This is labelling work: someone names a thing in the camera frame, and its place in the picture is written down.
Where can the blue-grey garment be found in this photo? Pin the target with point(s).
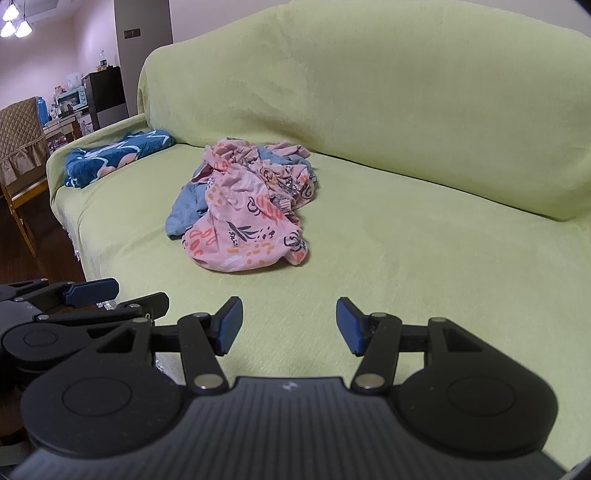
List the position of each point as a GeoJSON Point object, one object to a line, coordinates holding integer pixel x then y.
{"type": "Point", "coordinates": [184, 212]}

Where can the toaster oven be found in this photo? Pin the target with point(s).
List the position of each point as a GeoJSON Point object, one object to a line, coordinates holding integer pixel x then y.
{"type": "Point", "coordinates": [73, 98]}

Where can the black cabinet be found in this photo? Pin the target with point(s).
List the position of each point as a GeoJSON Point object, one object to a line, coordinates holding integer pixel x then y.
{"type": "Point", "coordinates": [108, 92]}

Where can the wooden chair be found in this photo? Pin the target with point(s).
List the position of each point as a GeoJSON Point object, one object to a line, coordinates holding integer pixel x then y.
{"type": "Point", "coordinates": [21, 203]}

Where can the pink patterned garment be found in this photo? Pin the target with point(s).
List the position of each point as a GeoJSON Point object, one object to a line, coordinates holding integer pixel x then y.
{"type": "Point", "coordinates": [240, 221]}

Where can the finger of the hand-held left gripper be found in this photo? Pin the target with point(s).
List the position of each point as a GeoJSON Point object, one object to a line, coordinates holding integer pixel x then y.
{"type": "Point", "coordinates": [138, 307]}
{"type": "Point", "coordinates": [92, 290]}

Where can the blue bottle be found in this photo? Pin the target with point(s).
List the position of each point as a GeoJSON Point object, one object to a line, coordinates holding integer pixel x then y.
{"type": "Point", "coordinates": [42, 110]}

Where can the wall switch panel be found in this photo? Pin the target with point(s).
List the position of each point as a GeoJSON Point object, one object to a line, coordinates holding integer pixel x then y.
{"type": "Point", "coordinates": [132, 32]}

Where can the cluttered side table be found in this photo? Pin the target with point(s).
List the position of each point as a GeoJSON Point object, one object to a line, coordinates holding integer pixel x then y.
{"type": "Point", "coordinates": [64, 131]}

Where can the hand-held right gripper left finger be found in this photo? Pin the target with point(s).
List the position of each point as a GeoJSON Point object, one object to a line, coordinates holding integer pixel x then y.
{"type": "Point", "coordinates": [231, 325]}

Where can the ceiling lamp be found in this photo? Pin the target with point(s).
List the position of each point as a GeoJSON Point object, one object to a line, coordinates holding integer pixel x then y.
{"type": "Point", "coordinates": [14, 18]}

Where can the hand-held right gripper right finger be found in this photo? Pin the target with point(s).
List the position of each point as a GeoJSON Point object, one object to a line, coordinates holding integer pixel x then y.
{"type": "Point", "coordinates": [348, 325]}

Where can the brown quilted chair cover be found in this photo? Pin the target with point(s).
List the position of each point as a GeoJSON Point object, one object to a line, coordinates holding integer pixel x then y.
{"type": "Point", "coordinates": [21, 134]}

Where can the blue patterned blanket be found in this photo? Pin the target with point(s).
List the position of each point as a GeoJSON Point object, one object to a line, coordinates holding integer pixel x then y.
{"type": "Point", "coordinates": [115, 154]}

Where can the sofa with green cover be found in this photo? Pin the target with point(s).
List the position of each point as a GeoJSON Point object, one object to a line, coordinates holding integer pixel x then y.
{"type": "Point", "coordinates": [392, 138]}

